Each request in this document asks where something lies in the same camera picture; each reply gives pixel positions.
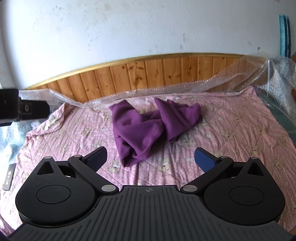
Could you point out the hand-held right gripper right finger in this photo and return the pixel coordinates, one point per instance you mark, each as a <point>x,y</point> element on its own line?
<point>204,160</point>

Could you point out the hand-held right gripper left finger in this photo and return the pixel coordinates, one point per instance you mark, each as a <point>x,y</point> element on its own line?
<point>98,158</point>

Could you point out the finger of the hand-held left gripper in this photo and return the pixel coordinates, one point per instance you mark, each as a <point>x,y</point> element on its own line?
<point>34,109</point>

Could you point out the purple pants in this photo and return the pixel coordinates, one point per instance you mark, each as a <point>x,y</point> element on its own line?
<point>138,129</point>

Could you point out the pink bear printed blanket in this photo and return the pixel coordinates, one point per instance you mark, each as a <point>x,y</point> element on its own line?
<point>231,139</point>

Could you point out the grey-blue woven mat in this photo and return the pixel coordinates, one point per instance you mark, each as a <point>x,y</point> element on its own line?
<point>9,143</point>

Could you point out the grey remote control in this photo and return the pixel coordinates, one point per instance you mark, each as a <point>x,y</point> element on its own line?
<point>9,177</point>

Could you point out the dark green mattress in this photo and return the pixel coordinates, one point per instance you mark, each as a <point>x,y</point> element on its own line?
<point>281,115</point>

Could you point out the wooden headboard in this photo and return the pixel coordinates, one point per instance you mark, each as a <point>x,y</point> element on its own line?
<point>138,74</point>

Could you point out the clear bubble wrap sheet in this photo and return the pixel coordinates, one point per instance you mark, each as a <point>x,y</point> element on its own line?
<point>277,76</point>

